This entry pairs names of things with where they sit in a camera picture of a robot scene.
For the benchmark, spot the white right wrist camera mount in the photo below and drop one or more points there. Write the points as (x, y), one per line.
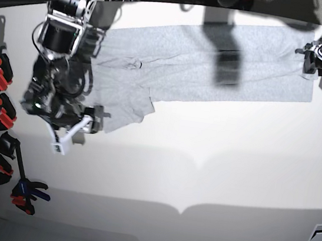
(62, 144)

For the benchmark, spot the grey T-shirt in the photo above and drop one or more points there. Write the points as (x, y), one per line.
(137, 67)

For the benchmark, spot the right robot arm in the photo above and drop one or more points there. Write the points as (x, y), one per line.
(65, 41)

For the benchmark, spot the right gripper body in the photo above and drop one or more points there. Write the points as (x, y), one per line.
(60, 113)

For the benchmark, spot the black long bar clamp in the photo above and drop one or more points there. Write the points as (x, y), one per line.
(11, 147)

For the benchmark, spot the bottom blue red clamp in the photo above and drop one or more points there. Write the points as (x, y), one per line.
(26, 191)

